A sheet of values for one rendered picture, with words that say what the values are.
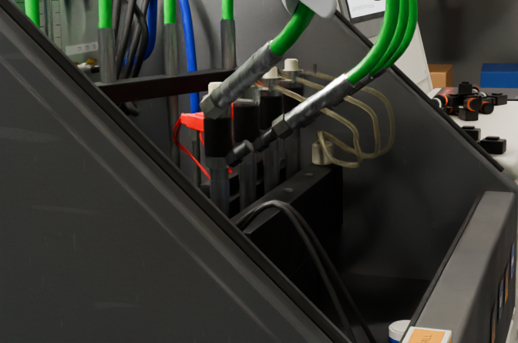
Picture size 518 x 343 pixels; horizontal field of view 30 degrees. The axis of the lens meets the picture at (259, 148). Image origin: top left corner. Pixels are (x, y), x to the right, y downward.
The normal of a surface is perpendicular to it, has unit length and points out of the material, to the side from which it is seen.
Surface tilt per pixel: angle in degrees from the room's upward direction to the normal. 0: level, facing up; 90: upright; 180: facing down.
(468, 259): 0
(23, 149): 90
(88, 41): 90
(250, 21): 90
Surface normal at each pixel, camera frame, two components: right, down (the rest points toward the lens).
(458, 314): -0.02, -0.98
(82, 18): 0.94, 0.04
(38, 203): -0.33, 0.18
